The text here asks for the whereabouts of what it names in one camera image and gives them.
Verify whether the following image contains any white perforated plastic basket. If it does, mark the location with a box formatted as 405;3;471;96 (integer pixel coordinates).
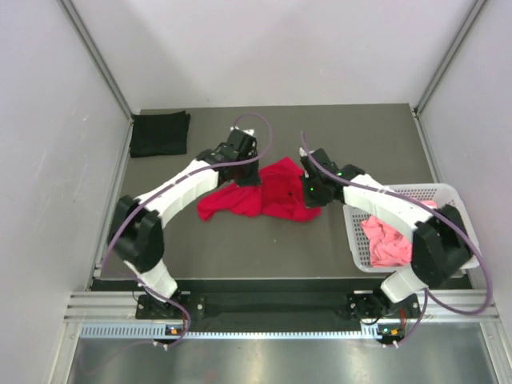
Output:
343;183;480;274

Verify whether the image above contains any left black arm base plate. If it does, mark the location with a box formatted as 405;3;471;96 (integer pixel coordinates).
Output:
135;294;206;320

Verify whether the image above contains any aluminium corner post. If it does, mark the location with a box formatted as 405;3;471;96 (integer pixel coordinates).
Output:
57;0;133;120
413;0;489;118

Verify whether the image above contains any pink crumpled t shirt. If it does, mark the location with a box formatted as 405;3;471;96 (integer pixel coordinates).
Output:
361;196;438;267

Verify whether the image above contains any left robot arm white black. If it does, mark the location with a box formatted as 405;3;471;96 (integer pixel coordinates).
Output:
107;127;261;318

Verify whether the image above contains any left aluminium corner post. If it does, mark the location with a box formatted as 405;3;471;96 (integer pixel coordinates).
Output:
57;0;133;120

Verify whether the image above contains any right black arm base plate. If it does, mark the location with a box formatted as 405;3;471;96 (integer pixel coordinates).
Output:
346;290;420;320

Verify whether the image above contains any right aluminium corner post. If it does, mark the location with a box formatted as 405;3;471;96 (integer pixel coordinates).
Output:
413;0;489;118

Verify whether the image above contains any folded black t shirt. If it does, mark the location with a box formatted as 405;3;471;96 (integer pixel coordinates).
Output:
130;110;190;158

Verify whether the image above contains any slotted grey cable duct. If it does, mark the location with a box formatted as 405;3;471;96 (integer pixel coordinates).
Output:
80;323;382;340

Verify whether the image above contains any red polo t shirt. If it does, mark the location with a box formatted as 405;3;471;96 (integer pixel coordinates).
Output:
197;157;322;222

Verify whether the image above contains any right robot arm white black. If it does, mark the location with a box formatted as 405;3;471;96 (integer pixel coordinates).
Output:
299;148;476;318

